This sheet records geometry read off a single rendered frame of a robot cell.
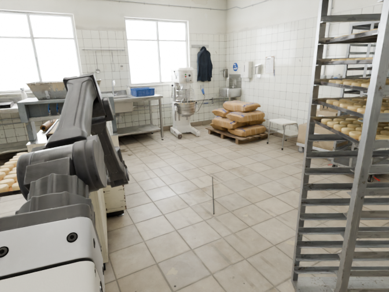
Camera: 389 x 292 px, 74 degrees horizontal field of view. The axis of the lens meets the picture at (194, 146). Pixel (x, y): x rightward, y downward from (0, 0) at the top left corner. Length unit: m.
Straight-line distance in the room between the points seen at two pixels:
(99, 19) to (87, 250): 5.43
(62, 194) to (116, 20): 5.41
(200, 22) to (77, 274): 6.24
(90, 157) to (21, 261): 0.16
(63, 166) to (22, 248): 0.13
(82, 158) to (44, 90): 2.06
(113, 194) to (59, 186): 2.26
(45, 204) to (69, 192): 0.03
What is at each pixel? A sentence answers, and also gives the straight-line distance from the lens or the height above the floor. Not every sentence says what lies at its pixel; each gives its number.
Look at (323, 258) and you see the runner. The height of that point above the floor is 0.32.
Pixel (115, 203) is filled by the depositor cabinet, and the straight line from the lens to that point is 2.65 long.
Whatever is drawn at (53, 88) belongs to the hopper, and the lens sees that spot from 2.42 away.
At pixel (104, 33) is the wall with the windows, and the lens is 5.59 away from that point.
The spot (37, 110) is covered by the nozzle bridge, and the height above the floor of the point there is 1.09.
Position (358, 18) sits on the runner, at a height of 1.59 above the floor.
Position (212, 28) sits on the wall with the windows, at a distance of 6.54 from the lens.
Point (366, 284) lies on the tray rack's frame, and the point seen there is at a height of 0.15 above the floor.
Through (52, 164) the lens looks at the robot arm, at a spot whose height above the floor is 1.29.
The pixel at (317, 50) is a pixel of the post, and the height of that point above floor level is 1.46.
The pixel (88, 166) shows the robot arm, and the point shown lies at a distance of 0.39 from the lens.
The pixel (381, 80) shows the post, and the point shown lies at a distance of 0.99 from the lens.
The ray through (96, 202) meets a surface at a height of 0.57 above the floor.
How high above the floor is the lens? 1.41
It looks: 17 degrees down
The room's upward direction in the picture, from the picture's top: 2 degrees counter-clockwise
